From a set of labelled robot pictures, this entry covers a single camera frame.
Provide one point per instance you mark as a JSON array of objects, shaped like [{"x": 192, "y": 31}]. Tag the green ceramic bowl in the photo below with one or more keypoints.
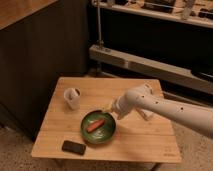
[{"x": 102, "y": 134}]

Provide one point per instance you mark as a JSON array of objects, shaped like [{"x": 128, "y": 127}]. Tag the small wooden table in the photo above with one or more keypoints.
[{"x": 135, "y": 139}]

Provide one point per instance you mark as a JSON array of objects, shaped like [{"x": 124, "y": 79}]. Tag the dark wooden cabinet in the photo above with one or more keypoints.
[{"x": 34, "y": 53}]

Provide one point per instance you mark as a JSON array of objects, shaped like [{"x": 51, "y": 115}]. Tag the metal shelf rack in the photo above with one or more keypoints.
[{"x": 171, "y": 40}]

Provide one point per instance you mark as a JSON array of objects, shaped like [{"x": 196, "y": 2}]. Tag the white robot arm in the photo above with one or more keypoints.
[{"x": 196, "y": 118}]

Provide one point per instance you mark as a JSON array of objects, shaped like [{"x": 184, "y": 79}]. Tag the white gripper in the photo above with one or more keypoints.
[{"x": 120, "y": 106}]

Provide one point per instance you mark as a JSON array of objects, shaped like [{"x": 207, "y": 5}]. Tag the orange carrot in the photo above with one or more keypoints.
[{"x": 95, "y": 125}]

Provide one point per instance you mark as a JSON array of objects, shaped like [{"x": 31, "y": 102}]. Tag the black smartphone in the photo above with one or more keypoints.
[{"x": 70, "y": 146}]

